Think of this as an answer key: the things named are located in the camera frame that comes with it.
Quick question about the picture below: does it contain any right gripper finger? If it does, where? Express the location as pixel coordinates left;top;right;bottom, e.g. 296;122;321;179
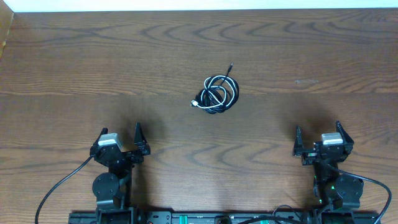
293;126;304;156
335;120;354;154

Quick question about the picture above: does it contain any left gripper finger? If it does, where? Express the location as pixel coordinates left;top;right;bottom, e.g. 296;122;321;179
93;128;108;146
134;122;150;156

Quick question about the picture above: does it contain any white cable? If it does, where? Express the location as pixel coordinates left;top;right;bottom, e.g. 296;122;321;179
190;75;236;110

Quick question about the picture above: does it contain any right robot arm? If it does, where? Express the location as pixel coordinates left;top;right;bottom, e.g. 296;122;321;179
293;121;364;223

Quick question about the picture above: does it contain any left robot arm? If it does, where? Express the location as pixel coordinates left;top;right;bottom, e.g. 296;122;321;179
90;123;150;223

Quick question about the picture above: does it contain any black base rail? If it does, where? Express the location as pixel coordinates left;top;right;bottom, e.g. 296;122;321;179
68;209;380;224

